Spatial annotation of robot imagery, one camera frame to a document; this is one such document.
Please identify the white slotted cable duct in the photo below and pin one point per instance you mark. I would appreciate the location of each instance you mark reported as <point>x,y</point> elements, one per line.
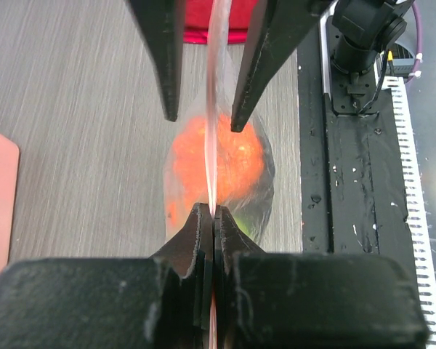
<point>417,216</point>

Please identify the orange pumpkin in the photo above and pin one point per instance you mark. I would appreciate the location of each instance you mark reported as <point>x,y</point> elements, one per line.
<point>240,161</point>

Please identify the clear pink zip top bag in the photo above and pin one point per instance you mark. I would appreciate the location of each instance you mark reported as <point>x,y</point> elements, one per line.
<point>215,98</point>

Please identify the green pear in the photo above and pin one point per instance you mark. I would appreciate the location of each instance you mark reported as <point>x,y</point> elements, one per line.
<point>245,225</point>

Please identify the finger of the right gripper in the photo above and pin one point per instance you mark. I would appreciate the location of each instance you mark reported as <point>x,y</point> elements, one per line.
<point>161,24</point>
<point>275,30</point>

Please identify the red folded cloth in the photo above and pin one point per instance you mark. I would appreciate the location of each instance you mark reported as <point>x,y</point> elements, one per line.
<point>197,17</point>

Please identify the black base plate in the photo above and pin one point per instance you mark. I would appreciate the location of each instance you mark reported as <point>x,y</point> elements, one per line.
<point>353,191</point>

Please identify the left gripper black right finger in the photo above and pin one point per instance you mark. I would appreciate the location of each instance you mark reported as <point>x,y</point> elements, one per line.
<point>277,300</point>

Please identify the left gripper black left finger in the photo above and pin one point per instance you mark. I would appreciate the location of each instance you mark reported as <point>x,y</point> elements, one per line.
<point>157,302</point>

